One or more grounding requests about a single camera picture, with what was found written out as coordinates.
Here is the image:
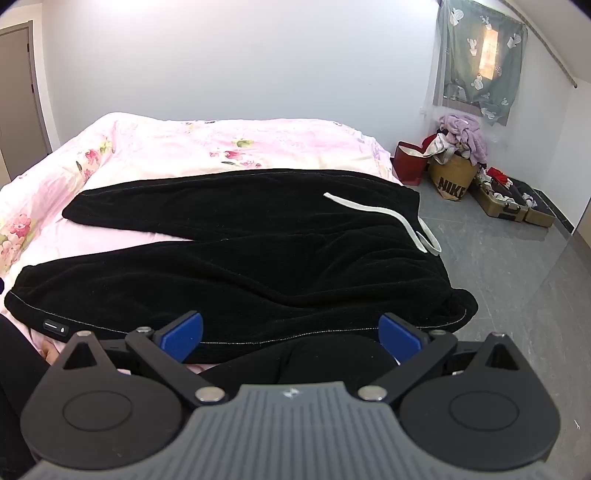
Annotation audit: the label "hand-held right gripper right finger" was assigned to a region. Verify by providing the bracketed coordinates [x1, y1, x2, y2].
[357, 313, 533, 408]

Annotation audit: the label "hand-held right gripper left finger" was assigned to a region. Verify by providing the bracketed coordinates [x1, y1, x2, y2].
[50, 311, 229, 408]

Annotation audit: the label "black pants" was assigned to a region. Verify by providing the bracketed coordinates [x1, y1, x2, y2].
[4, 168, 479, 365]

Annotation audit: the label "brown paper bag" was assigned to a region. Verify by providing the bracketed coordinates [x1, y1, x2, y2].
[428, 152, 481, 203]

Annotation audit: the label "red bag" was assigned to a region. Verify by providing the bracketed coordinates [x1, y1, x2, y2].
[393, 141, 433, 187]

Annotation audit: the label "person's black clothing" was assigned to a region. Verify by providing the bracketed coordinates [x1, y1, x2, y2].
[0, 316, 399, 480]

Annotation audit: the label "open suitcase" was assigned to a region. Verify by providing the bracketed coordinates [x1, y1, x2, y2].
[471, 167, 557, 229]

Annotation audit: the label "pink floral bed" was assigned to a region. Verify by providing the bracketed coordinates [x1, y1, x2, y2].
[0, 112, 403, 376]

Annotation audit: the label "pile of clothes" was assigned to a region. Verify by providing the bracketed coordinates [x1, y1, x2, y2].
[424, 113, 490, 168]

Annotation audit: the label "grey door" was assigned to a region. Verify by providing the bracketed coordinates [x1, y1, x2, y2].
[0, 21, 52, 185]

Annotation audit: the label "green cactus print curtain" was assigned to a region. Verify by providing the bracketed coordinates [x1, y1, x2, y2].
[436, 0, 530, 127]

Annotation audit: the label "curtain rod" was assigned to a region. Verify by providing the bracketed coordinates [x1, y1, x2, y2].
[502, 0, 581, 89]

